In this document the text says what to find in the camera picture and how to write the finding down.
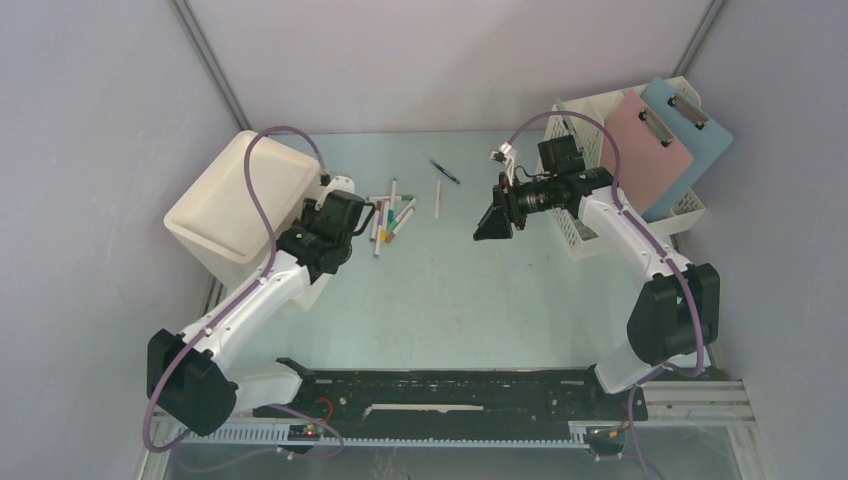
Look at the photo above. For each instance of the white marker brown tip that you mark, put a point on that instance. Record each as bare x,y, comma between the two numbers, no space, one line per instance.
392,233

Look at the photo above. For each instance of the white chalk stick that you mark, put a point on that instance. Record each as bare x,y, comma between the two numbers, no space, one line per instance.
437,199

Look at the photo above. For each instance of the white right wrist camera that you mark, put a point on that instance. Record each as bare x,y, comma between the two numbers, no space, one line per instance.
506,155

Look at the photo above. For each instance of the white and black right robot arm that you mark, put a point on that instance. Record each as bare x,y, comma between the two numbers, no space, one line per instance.
677,310

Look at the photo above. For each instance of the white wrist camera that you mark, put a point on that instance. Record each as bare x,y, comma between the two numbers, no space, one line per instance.
332,183
506,155

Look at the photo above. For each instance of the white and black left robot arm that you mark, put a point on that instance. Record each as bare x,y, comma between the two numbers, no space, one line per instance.
190,374

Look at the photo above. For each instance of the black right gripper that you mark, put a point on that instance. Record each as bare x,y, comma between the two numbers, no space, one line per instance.
494,225

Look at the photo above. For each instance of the white marker purple cap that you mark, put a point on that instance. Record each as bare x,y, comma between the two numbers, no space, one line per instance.
379,240

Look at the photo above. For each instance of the white marker brown cap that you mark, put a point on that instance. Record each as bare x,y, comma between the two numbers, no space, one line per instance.
376,222

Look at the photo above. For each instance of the white drawer cabinet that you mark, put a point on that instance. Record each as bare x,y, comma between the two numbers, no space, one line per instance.
216,220

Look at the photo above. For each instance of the blue clipboard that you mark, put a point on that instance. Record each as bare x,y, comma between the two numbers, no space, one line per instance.
703,137

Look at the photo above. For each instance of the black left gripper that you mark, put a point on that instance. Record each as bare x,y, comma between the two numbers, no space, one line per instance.
311,211

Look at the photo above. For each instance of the green clipboard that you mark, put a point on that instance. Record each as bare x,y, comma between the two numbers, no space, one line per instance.
567,121

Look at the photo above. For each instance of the pink clipboard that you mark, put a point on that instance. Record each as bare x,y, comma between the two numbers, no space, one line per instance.
652,158

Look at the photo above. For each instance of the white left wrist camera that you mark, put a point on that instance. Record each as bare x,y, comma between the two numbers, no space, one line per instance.
332,183

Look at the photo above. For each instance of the white marker green tip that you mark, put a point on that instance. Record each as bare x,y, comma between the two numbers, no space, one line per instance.
403,214

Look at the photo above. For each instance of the green transparent pen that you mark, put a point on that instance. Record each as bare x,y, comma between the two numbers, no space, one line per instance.
444,171

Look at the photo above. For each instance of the white marker green cap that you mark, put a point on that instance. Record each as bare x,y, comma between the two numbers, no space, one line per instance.
388,198

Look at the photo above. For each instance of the white marker teal tip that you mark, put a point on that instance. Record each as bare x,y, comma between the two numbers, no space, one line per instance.
392,195

